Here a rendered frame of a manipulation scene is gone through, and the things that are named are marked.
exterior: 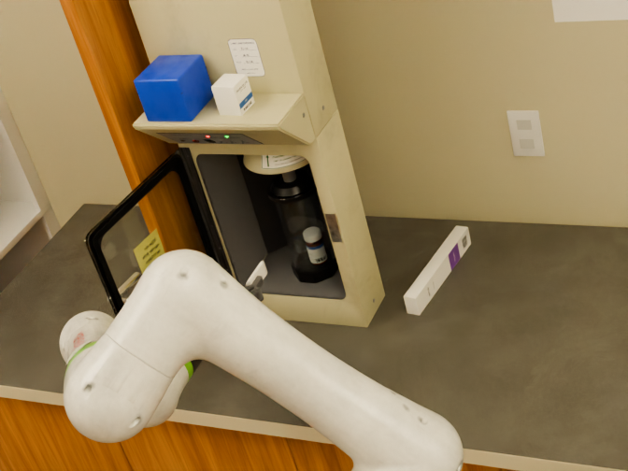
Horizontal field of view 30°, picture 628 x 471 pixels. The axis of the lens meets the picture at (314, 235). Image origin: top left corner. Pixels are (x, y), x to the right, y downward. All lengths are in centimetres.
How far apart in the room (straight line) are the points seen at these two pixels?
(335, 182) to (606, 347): 61
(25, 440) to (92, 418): 136
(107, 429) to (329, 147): 92
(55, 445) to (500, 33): 138
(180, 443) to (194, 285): 109
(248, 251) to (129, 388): 109
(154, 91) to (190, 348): 76
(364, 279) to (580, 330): 45
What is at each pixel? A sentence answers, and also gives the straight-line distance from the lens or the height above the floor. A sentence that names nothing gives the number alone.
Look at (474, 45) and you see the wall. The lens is 252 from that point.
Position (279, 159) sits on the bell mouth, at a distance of 234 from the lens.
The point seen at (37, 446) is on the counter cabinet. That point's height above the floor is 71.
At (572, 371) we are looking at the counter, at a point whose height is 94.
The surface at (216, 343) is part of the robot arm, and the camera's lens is 155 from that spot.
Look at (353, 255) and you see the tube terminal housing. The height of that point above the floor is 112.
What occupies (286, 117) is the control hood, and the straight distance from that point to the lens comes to 213.
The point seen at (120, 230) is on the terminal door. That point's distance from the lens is 227.
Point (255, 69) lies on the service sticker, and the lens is 221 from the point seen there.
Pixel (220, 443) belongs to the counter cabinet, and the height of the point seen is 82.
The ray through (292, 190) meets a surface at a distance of 240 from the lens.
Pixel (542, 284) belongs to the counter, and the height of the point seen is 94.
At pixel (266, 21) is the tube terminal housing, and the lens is 214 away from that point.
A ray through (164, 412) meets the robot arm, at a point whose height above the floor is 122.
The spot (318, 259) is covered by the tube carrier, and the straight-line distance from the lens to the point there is 250.
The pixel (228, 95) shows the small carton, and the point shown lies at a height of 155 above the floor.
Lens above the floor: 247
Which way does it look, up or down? 33 degrees down
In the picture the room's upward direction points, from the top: 16 degrees counter-clockwise
